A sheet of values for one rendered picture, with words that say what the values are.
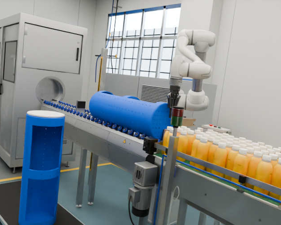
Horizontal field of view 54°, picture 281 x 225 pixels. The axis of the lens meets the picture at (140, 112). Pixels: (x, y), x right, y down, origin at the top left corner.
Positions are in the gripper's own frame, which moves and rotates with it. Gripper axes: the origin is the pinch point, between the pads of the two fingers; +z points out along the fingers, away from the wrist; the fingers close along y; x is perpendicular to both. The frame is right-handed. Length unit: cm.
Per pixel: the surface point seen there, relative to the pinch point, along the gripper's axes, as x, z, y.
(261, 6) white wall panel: 89, -156, 265
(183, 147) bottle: -28.2, 17.4, -15.1
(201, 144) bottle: -44.0, 11.0, -19.7
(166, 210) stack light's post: -41, 47, -39
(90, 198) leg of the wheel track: 102, 109, 2
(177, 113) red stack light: -41, -6, -40
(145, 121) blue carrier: 9.6, 7.6, -16.2
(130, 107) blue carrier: 29.8, 0.6, -14.6
